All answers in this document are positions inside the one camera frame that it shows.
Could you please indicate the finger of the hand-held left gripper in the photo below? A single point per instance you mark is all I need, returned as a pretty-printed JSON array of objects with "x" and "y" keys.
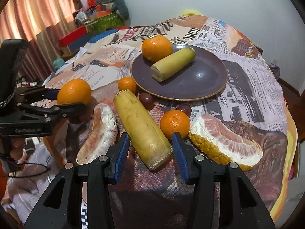
[
  {"x": 51, "y": 93},
  {"x": 69, "y": 108}
]

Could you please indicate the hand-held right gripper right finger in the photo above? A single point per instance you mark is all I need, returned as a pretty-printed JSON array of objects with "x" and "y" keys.
[{"x": 180, "y": 157}]

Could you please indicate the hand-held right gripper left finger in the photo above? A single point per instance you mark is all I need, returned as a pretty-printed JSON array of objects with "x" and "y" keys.
[{"x": 121, "y": 157}]

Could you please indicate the long yellow sugarcane piece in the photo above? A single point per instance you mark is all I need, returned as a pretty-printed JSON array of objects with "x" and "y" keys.
[{"x": 140, "y": 126}]

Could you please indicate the purple ceramic plate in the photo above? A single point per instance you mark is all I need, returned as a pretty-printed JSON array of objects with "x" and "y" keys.
[{"x": 202, "y": 76}]

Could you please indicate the person's left hand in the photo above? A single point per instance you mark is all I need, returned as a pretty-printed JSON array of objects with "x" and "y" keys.
[{"x": 17, "y": 151}]

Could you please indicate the teal plush toy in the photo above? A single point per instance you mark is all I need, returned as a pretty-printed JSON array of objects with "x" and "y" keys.
[{"x": 58, "y": 63}]

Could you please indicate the peeled pomelo wedge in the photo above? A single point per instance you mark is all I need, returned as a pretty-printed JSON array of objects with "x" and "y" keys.
[{"x": 100, "y": 133}]

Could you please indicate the medium tangerine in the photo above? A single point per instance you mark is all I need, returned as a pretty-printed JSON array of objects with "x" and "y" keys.
[{"x": 175, "y": 124}]

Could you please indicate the pomelo wedge with rind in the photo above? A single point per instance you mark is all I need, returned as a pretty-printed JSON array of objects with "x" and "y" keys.
[{"x": 224, "y": 143}]

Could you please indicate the orange striped curtain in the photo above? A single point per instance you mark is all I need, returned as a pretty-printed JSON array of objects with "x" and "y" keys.
[{"x": 35, "y": 9}]

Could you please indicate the red box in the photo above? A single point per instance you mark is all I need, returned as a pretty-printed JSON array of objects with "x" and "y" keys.
[{"x": 72, "y": 37}]

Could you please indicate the small tangerine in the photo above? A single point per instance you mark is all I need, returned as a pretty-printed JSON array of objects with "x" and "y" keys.
[{"x": 127, "y": 85}]

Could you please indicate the green patterned box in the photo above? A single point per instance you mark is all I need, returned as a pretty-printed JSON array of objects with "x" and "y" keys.
[{"x": 104, "y": 23}]

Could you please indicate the light striped blanket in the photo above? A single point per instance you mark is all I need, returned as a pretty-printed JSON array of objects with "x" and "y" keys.
[{"x": 28, "y": 190}]

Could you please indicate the short yellow sugarcane piece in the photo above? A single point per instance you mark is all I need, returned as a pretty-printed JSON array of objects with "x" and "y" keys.
[{"x": 172, "y": 64}]

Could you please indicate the newspaper print tablecloth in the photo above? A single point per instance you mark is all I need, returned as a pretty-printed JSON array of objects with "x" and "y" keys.
[{"x": 250, "y": 88}]

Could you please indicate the large orange with sticker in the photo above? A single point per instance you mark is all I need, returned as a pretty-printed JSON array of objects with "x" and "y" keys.
[{"x": 156, "y": 48}]

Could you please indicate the yellow round object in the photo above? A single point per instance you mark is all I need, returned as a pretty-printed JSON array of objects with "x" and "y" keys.
[{"x": 190, "y": 12}]

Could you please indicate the wall socket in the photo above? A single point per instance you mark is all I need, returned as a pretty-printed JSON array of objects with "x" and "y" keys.
[{"x": 275, "y": 61}]

